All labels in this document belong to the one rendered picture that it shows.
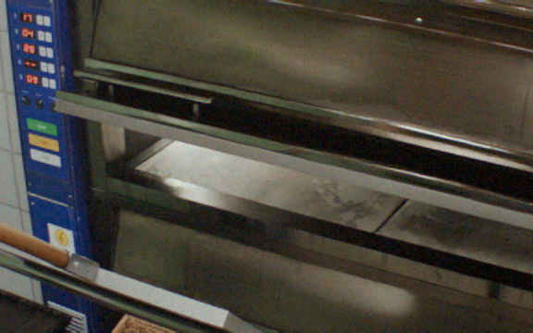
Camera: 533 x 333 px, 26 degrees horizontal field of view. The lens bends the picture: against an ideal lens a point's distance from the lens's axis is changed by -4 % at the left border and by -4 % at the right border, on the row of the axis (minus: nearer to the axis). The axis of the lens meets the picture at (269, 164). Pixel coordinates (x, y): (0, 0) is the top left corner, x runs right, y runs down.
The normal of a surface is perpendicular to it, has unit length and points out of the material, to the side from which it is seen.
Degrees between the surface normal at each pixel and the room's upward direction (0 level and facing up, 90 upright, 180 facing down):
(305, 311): 70
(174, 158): 0
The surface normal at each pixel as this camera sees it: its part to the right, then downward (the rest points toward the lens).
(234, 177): -0.03, -0.89
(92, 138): -0.51, 0.40
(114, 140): 0.86, 0.22
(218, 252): -0.49, 0.07
